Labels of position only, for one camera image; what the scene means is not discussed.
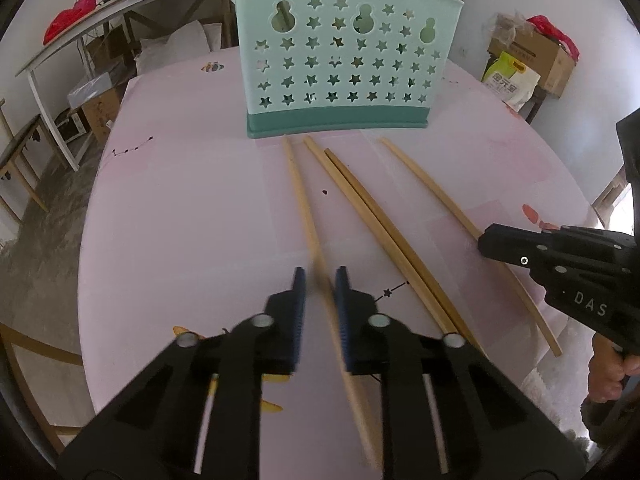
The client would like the wooden chair with dark seat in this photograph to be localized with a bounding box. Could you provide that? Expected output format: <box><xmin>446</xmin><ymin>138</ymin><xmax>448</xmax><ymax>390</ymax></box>
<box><xmin>0</xmin><ymin>97</ymin><xmax>51</xmax><ymax>226</ymax></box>

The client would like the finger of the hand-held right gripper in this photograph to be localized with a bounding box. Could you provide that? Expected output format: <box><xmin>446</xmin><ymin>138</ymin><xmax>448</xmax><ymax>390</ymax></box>
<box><xmin>477</xmin><ymin>222</ymin><xmax>568</xmax><ymax>286</ymax></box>

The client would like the wooden chopstick pair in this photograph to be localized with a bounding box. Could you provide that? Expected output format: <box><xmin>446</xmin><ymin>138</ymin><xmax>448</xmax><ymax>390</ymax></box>
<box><xmin>324</xmin><ymin>147</ymin><xmax>488</xmax><ymax>358</ymax></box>

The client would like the white microwave oven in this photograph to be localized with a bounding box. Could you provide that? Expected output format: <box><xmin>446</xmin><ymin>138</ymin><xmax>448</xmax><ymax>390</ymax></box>
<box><xmin>54</xmin><ymin>110</ymin><xmax>91</xmax><ymax>143</ymax></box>

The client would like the grey flat box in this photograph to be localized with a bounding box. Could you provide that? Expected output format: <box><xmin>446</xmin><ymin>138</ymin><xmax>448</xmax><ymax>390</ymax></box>
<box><xmin>67</xmin><ymin>72</ymin><xmax>123</xmax><ymax>108</ymax></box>

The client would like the large cardboard box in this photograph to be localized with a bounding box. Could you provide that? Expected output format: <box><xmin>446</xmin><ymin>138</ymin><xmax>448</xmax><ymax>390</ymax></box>
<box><xmin>487</xmin><ymin>25</ymin><xmax>576</xmax><ymax>100</ymax></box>

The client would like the person's right forearm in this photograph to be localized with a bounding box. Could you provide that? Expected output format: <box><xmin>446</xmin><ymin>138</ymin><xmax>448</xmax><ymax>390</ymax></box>
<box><xmin>580</xmin><ymin>395</ymin><xmax>626</xmax><ymax>446</ymax></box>

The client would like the red plastic bag in box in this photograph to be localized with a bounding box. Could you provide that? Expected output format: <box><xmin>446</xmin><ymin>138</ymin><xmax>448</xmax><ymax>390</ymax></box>
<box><xmin>527</xmin><ymin>15</ymin><xmax>581</xmax><ymax>61</ymax></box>

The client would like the dark wooden stool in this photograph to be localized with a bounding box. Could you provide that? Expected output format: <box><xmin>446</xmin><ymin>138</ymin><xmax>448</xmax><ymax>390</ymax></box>
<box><xmin>520</xmin><ymin>92</ymin><xmax>546</xmax><ymax>123</ymax></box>

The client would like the person's right hand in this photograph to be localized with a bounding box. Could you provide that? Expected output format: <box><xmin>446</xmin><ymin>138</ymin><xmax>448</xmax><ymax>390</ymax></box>
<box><xmin>587</xmin><ymin>334</ymin><xmax>640</xmax><ymax>403</ymax></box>

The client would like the teal plastic utensil holder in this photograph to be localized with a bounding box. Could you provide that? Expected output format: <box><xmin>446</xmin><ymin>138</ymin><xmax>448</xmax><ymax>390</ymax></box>
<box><xmin>232</xmin><ymin>0</ymin><xmax>463</xmax><ymax>140</ymax></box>

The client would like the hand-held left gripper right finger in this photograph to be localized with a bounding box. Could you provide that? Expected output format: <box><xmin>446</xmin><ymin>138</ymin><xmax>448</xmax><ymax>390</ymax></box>
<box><xmin>334</xmin><ymin>266</ymin><xmax>588</xmax><ymax>480</ymax></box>

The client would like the red plastic bag on desk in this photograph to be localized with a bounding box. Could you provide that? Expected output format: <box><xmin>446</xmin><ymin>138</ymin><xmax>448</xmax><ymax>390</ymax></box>
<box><xmin>44</xmin><ymin>0</ymin><xmax>97</xmax><ymax>46</ymax></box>

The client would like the cardboard box under desk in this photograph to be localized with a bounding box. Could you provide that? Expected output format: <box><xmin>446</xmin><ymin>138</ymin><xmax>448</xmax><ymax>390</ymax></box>
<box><xmin>82</xmin><ymin>87</ymin><xmax>126</xmax><ymax>143</ymax></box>

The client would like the curved wooden chair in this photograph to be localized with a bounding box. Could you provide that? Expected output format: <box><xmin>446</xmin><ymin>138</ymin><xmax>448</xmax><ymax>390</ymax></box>
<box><xmin>0</xmin><ymin>322</ymin><xmax>83</xmax><ymax>453</ymax></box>

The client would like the white woven sack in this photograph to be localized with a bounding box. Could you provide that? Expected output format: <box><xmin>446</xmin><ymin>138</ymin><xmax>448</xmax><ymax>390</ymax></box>
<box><xmin>137</xmin><ymin>20</ymin><xmax>236</xmax><ymax>76</ymax></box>

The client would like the white and yellow rice bag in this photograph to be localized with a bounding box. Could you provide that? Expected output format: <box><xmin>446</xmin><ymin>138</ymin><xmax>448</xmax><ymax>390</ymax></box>
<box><xmin>481</xmin><ymin>51</ymin><xmax>542</xmax><ymax>111</ymax></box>

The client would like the clear plastic bag in box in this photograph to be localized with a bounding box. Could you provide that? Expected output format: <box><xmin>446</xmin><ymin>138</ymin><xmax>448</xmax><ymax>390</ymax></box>
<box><xmin>492</xmin><ymin>10</ymin><xmax>531</xmax><ymax>36</ymax></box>

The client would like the white desk with wooden top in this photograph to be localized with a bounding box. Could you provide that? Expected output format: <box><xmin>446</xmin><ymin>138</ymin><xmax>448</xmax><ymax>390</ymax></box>
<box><xmin>15</xmin><ymin>0</ymin><xmax>236</xmax><ymax>173</ymax></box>

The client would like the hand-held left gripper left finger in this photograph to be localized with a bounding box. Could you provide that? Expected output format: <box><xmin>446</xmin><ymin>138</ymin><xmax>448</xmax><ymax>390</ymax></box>
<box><xmin>57</xmin><ymin>266</ymin><xmax>307</xmax><ymax>480</ymax></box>

